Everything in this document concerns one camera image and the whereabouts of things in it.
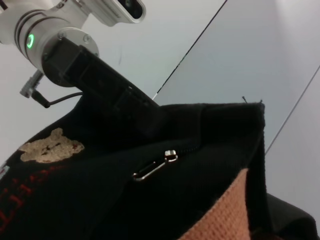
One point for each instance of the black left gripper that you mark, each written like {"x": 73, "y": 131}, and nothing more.
{"x": 87, "y": 72}

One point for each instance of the silver zipper pull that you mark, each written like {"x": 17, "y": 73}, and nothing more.
{"x": 155, "y": 166}

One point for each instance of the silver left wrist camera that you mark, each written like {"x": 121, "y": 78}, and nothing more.
{"x": 117, "y": 12}

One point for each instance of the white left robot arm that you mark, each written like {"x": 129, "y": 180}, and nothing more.
{"x": 37, "y": 27}

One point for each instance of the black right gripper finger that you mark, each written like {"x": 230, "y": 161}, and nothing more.
{"x": 292, "y": 220}

